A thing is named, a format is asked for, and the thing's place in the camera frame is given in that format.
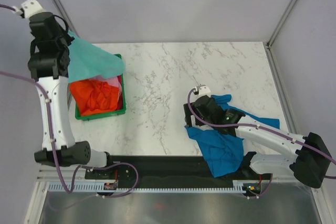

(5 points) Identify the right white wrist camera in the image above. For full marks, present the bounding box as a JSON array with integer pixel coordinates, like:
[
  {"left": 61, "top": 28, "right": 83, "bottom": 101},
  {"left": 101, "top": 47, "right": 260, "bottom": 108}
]
[{"left": 194, "top": 84, "right": 211, "bottom": 98}]

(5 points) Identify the teal t shirt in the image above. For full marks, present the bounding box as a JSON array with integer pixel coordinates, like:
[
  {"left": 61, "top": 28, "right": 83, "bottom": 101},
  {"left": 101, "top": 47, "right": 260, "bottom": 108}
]
[{"left": 68, "top": 31, "right": 125, "bottom": 83}]

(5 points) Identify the green plastic bin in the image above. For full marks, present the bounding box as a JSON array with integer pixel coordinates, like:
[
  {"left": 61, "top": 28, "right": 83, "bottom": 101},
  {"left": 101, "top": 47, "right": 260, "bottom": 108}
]
[{"left": 75, "top": 53, "right": 127, "bottom": 122}]

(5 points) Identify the aluminium front rail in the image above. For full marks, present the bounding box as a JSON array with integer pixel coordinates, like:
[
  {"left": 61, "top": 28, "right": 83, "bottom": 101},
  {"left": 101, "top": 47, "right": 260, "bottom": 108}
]
[{"left": 36, "top": 161, "right": 323, "bottom": 183}]

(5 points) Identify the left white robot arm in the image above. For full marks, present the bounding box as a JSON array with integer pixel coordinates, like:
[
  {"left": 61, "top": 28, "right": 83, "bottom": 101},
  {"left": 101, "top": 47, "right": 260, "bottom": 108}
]
[{"left": 28, "top": 12, "right": 115, "bottom": 178}]

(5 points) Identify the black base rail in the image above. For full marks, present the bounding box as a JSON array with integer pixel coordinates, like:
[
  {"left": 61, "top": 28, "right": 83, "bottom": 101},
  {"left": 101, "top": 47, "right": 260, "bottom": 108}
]
[{"left": 85, "top": 156, "right": 260, "bottom": 189}]

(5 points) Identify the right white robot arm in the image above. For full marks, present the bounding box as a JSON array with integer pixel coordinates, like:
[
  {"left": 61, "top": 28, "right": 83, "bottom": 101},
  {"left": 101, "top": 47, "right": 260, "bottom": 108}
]
[{"left": 183, "top": 95, "right": 334, "bottom": 188}]

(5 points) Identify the blue t shirt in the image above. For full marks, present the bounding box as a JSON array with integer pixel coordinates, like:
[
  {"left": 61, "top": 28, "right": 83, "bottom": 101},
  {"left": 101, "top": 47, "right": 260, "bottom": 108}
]
[{"left": 184, "top": 94, "right": 281, "bottom": 178}]

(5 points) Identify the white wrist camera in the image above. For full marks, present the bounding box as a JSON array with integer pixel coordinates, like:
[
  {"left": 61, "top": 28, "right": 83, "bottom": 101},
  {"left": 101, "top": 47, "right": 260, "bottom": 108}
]
[
  {"left": 194, "top": 84, "right": 211, "bottom": 98},
  {"left": 21, "top": 0, "right": 45, "bottom": 18}
]

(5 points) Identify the right aluminium frame post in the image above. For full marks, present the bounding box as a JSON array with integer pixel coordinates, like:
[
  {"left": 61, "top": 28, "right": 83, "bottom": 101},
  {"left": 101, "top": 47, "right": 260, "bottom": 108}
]
[{"left": 266, "top": 0, "right": 298, "bottom": 50}]

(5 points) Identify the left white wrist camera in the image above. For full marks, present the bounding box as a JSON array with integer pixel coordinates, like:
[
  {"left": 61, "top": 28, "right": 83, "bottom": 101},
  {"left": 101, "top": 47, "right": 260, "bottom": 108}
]
[{"left": 21, "top": 0, "right": 45, "bottom": 18}]

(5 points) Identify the pink t shirt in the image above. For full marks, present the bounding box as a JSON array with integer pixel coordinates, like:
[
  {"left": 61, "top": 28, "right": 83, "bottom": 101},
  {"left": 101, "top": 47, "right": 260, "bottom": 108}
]
[{"left": 93, "top": 76, "right": 122, "bottom": 96}]

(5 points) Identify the orange t shirt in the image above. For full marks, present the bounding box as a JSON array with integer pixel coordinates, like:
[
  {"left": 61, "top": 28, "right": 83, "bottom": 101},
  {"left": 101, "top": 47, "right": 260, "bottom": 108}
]
[{"left": 70, "top": 78, "right": 121, "bottom": 116}]

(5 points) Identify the white slotted cable duct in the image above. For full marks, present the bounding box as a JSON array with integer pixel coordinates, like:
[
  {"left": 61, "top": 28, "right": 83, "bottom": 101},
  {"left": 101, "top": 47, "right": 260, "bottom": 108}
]
[{"left": 48, "top": 180, "right": 249, "bottom": 193}]

